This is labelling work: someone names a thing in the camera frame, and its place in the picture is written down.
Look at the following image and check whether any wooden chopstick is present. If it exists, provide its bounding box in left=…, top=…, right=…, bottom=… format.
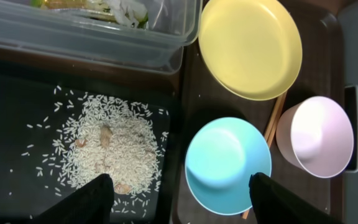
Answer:
left=264, top=92, right=287, bottom=141
left=241, top=91, right=288, bottom=220

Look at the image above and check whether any clear plastic waste bin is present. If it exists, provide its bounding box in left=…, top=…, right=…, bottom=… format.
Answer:
left=0, top=0, right=203, bottom=75

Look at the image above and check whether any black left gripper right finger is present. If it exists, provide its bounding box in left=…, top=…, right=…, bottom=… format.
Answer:
left=249, top=172, right=342, bottom=224

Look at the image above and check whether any rice pile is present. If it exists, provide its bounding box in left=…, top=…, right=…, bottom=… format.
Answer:
left=7, top=85, right=170, bottom=218

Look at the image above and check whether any blue bowl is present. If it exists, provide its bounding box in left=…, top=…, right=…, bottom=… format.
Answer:
left=185, top=117, right=272, bottom=215

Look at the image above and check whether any pink bowl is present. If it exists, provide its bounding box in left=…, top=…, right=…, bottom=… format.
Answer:
left=276, top=96, right=354, bottom=179

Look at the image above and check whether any brown serving tray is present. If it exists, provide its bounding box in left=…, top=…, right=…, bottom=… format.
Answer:
left=170, top=1, right=344, bottom=223

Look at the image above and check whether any white tissue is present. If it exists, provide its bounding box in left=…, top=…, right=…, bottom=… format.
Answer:
left=105, top=0, right=149, bottom=29

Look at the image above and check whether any yellow plate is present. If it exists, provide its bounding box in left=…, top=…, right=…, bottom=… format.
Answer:
left=198, top=0, right=303, bottom=101

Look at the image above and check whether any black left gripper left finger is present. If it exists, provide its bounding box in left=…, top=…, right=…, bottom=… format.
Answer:
left=32, top=174, right=114, bottom=224

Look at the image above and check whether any black waste tray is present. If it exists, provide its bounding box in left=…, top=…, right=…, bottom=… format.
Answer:
left=0, top=74, right=175, bottom=223

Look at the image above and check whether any green snack wrapper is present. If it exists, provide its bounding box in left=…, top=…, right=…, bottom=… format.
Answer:
left=30, top=0, right=113, bottom=17

